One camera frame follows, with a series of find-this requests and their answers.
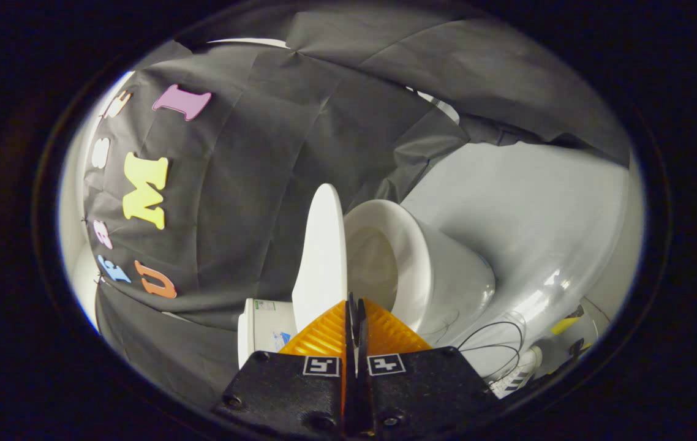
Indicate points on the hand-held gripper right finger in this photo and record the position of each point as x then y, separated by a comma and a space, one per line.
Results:
428, 392

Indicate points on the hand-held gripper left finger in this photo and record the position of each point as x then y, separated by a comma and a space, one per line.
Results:
287, 392

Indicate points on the white toilet lid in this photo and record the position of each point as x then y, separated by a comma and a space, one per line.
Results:
322, 257

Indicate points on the white ceramic toilet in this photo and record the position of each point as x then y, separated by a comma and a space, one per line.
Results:
446, 275

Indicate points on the white striped object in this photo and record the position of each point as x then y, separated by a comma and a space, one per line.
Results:
517, 376

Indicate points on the small yellow object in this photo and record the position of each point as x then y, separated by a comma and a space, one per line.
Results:
564, 325

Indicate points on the black backdrop cloth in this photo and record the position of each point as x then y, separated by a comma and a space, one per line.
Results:
263, 202

